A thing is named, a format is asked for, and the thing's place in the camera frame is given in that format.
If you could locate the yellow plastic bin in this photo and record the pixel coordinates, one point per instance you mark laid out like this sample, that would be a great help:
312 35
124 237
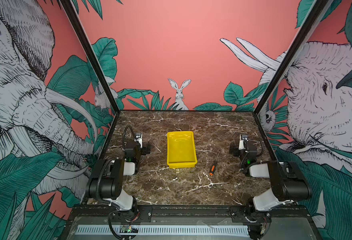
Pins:
181 150

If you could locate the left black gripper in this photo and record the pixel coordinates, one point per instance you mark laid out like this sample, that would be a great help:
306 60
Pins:
144 150

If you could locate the black left frame post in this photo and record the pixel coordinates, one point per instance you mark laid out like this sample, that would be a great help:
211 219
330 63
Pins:
87 47

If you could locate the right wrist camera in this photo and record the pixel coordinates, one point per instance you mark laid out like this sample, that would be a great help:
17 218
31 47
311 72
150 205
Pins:
243 142

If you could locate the black orange screwdriver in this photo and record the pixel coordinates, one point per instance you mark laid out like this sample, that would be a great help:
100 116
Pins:
214 165

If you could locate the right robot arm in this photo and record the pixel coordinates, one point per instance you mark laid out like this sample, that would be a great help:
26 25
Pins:
288 183

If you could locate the black right frame post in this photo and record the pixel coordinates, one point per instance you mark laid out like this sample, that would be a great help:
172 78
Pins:
313 18

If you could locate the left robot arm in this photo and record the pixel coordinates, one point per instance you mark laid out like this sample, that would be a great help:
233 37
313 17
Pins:
106 182

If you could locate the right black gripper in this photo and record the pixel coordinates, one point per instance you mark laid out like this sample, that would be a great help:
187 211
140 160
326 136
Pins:
234 150

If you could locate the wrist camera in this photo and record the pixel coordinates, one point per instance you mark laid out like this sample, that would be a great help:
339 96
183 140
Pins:
243 142
139 139

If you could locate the black frame post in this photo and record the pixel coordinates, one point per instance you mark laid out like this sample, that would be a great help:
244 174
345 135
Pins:
313 18
87 47

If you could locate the white slotted cable duct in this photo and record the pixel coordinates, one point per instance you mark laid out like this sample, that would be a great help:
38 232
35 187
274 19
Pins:
169 230

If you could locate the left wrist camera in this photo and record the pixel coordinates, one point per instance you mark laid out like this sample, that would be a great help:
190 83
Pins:
139 139

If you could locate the black front mounting rail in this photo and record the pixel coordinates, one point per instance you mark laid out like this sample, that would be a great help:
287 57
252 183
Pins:
147 213

